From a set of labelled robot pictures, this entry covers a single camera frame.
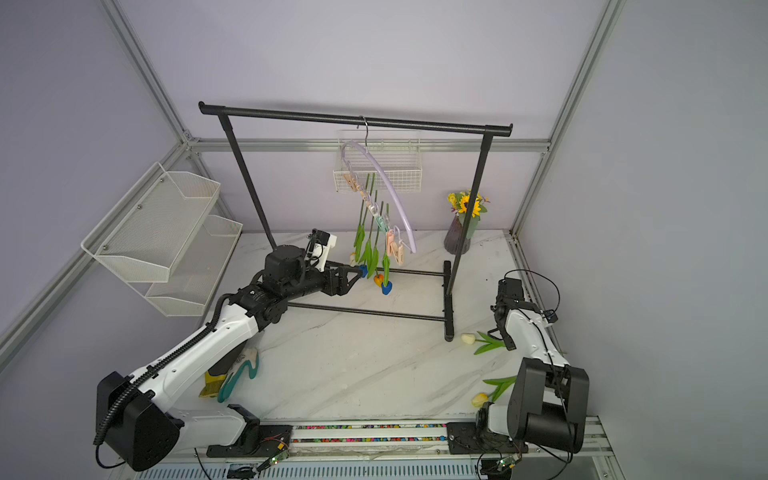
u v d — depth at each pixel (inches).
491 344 35.6
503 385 32.2
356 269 36.9
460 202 36.5
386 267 32.1
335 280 26.0
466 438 28.8
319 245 25.1
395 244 25.5
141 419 14.9
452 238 44.8
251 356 33.5
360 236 34.7
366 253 34.9
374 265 34.2
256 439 27.2
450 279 41.4
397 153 36.8
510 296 27.6
